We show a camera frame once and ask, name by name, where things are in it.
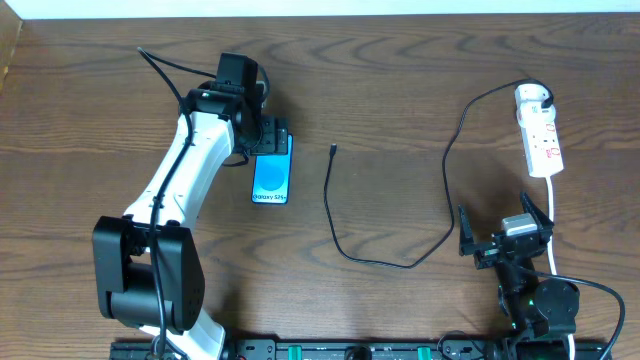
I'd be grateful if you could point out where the black USB charging cable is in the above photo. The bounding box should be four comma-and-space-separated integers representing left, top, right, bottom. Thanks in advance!
322, 77, 555, 270

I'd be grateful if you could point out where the white power strip cord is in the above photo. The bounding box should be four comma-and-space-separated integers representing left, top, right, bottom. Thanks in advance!
544, 174, 577, 360

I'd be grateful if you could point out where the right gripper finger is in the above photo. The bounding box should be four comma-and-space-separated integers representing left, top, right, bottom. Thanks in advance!
458, 205, 475, 256
520, 192, 554, 235

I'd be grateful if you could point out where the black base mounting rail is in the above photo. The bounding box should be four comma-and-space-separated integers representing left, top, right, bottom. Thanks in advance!
109, 338, 612, 360

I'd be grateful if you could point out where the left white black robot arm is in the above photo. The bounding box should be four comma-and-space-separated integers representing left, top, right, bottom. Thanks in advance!
92, 53, 293, 359

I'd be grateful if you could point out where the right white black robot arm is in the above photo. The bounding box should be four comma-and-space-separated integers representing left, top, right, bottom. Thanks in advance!
458, 193, 580, 359

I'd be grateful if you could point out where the white charger plug adapter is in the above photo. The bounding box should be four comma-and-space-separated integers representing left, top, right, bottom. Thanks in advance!
514, 82, 556, 128

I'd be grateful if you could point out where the white power strip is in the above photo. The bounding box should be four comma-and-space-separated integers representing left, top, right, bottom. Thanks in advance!
521, 120, 564, 178

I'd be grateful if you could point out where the blue screen Galaxy smartphone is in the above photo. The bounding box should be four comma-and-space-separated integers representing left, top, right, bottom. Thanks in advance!
251, 134, 293, 205

